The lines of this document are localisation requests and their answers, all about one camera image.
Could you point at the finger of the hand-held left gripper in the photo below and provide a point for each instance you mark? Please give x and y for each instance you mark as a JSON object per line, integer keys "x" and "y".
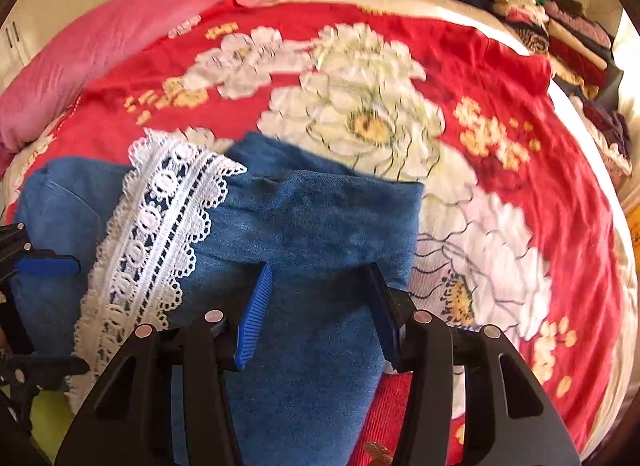
{"x": 47, "y": 266}
{"x": 45, "y": 367}

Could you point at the yellow box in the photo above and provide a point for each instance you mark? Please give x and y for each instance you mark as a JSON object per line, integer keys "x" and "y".
{"x": 635, "y": 228}

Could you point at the pile of folded clothes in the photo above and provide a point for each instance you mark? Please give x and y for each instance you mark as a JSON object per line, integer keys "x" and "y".
{"x": 560, "y": 30}

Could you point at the red floral blanket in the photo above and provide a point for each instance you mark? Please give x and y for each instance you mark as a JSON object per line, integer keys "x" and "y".
{"x": 500, "y": 70}

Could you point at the green fleece cloth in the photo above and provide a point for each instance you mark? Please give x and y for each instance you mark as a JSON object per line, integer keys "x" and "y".
{"x": 50, "y": 421}

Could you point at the purple cloth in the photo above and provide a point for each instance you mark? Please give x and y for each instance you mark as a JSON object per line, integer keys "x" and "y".
{"x": 607, "y": 125}

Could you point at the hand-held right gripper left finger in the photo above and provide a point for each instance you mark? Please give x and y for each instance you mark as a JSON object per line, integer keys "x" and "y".
{"x": 255, "y": 316}

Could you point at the blue denim lace-trimmed pants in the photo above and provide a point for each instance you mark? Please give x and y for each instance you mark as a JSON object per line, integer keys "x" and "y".
{"x": 310, "y": 246}

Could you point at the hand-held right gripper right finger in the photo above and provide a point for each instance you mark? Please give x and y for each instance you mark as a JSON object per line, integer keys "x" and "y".
{"x": 386, "y": 316}

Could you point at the pink quilt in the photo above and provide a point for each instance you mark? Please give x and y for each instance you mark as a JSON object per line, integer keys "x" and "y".
{"x": 125, "y": 30}

